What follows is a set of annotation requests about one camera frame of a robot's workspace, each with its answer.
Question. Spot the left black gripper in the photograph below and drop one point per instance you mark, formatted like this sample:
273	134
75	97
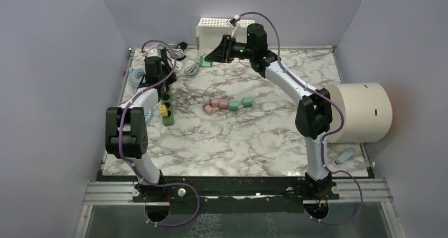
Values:
171	79

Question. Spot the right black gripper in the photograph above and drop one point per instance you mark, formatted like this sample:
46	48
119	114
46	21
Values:
223	53

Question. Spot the green power strip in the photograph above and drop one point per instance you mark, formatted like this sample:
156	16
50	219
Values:
167	101

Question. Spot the yellow plug adapter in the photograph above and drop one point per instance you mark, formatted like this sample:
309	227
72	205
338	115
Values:
163	110

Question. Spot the pink plug adapter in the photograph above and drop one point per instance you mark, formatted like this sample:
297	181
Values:
223	104

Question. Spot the green plug adapter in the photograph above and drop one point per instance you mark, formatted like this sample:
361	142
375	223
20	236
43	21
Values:
233	105

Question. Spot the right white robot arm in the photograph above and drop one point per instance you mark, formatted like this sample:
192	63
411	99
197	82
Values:
314	111

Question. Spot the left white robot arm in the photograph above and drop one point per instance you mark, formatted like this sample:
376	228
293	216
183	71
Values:
125	125

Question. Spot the white perforated plastic basket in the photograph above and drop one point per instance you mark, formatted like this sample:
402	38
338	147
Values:
209	32

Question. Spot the round blue power strip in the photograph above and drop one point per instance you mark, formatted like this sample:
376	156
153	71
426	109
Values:
148	116

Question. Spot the cream cylindrical bin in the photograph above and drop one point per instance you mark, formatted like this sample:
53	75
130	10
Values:
366	109

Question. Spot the light blue small device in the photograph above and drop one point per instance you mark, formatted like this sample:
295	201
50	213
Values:
345	156

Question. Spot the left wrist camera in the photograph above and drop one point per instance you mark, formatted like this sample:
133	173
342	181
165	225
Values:
161	53

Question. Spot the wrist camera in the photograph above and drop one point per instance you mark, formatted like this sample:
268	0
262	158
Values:
161	53
233	23

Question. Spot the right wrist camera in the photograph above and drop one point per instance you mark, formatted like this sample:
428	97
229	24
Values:
233	23

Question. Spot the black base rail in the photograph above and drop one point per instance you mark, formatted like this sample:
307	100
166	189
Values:
228	195

